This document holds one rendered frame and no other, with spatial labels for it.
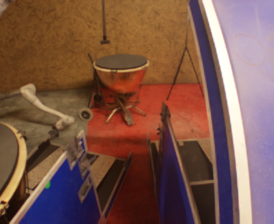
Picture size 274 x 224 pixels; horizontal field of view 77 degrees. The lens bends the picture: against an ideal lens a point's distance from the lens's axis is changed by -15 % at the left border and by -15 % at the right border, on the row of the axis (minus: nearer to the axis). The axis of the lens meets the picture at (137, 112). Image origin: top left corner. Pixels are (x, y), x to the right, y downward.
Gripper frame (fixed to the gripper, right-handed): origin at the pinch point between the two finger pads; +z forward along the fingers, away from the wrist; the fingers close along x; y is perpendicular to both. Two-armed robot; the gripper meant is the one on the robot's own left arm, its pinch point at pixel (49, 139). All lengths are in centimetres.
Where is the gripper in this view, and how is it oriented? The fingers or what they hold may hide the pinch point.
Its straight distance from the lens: 251.1
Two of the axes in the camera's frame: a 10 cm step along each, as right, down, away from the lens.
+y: 0.4, 7.8, 6.3
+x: -9.7, -1.3, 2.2
